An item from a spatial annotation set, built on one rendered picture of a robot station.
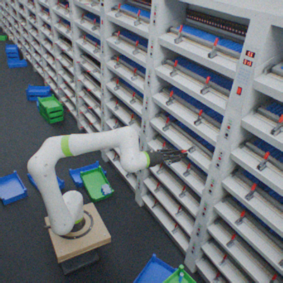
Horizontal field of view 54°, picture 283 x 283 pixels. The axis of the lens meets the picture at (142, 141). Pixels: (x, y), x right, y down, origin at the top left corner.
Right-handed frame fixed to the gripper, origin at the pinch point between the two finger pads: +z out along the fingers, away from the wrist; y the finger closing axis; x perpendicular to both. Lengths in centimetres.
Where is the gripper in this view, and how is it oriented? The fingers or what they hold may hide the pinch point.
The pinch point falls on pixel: (180, 153)
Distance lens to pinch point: 163.5
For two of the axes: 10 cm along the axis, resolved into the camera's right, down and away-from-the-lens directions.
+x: 2.2, -8.6, -4.6
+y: 5.3, 5.1, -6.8
